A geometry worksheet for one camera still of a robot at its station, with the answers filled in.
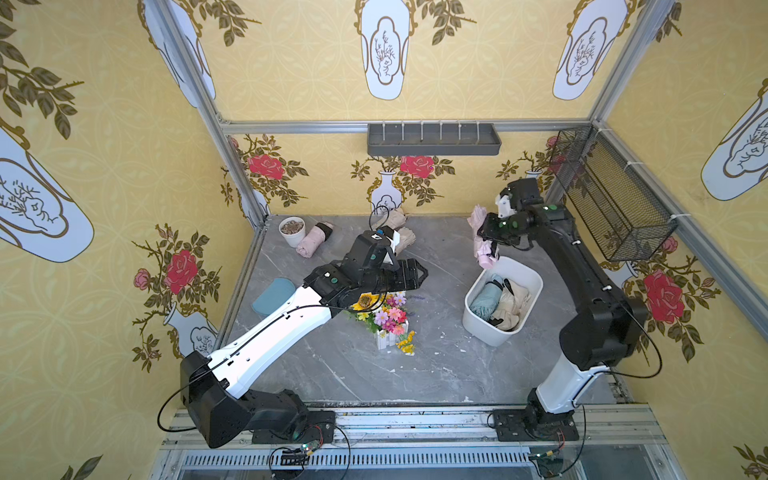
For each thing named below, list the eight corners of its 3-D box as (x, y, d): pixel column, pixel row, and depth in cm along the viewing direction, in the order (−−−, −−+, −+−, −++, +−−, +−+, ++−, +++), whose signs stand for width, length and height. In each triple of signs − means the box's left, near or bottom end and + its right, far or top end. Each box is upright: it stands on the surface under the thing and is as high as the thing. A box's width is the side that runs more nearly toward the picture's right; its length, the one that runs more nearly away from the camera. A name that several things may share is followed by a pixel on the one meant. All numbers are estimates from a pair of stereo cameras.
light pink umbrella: (294, 252, 112) (291, 244, 109) (324, 226, 121) (322, 217, 117) (308, 261, 110) (305, 252, 106) (338, 233, 118) (336, 225, 115)
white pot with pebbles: (281, 251, 113) (274, 236, 107) (286, 231, 120) (281, 216, 113) (305, 251, 113) (300, 236, 107) (310, 231, 120) (305, 216, 113)
